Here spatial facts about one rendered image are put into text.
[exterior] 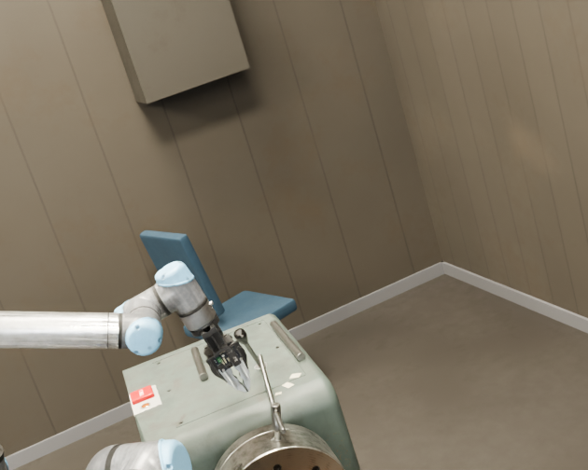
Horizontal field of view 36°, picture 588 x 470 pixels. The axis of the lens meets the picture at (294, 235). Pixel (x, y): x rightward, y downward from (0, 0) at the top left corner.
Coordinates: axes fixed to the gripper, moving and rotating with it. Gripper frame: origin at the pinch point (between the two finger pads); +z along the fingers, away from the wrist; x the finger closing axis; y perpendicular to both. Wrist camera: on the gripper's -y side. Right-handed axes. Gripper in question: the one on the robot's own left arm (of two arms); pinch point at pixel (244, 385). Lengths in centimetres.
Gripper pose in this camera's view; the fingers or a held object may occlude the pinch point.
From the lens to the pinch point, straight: 219.1
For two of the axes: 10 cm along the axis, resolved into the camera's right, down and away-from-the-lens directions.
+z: 4.7, 8.2, 3.3
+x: 8.4, -5.3, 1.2
